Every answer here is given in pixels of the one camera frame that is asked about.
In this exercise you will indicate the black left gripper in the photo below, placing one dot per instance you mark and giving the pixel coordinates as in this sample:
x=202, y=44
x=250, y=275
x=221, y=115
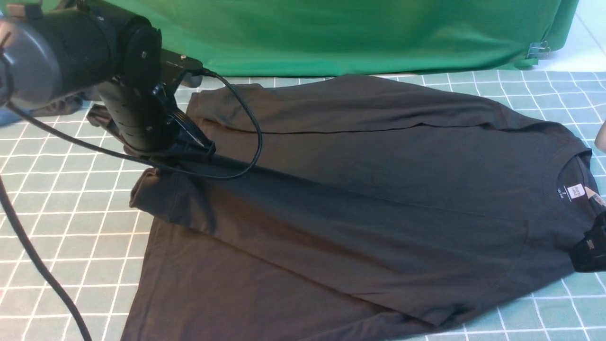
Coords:
x=149, y=124

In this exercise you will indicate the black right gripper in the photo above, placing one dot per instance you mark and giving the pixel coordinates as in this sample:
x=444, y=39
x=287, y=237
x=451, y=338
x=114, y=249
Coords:
x=589, y=254

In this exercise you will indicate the dark gray long-sleeved shirt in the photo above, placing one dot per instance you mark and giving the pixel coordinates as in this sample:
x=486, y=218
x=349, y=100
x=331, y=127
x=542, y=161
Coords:
x=377, y=210

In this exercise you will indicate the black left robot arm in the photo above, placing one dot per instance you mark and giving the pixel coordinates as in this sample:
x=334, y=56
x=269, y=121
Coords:
x=48, y=56

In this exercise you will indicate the crumpled dark gray shirt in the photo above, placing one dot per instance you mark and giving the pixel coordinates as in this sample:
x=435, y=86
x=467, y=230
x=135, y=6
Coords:
x=67, y=106

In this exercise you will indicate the green grid cutting mat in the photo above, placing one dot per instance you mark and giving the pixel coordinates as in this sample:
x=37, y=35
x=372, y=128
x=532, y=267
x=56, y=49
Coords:
x=73, y=204

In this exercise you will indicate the green backdrop cloth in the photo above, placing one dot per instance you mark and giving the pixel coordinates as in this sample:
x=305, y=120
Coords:
x=338, y=37

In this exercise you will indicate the blue garment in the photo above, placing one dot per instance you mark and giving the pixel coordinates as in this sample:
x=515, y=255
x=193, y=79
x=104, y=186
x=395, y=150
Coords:
x=8, y=117

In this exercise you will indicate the metal binder clip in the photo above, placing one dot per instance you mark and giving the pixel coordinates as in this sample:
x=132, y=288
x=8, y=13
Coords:
x=538, y=50

